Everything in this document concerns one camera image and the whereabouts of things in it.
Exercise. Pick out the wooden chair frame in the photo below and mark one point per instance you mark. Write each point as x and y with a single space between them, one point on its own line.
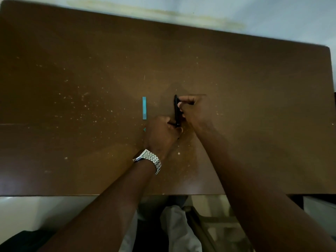
204 230

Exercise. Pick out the person's left hand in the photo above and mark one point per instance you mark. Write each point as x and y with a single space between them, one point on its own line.
160 136

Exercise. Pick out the person's left leg white trousers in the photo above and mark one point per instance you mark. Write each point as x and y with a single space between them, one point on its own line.
131 233

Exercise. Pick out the white box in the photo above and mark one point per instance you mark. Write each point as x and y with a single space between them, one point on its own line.
321 211

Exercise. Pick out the black table leg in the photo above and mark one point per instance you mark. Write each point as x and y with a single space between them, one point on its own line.
296 199

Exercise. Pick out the person's right hand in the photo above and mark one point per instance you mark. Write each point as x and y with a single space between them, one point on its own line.
200 114

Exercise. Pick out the person's leg white trousers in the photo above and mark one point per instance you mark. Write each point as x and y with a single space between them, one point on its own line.
131 233
178 228

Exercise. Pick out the person's left forearm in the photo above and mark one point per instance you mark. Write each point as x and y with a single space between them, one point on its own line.
105 215

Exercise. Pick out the person's right leg white trousers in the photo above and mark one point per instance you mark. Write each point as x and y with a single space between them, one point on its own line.
178 228

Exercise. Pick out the black fabric item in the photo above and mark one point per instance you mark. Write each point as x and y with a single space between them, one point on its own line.
23 242

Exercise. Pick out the person's right forearm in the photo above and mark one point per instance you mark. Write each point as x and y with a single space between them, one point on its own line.
262 199

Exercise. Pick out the silver metal wristwatch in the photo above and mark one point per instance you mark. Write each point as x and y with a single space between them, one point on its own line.
149 158

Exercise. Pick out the black pen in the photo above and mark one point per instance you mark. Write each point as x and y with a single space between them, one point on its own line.
176 112

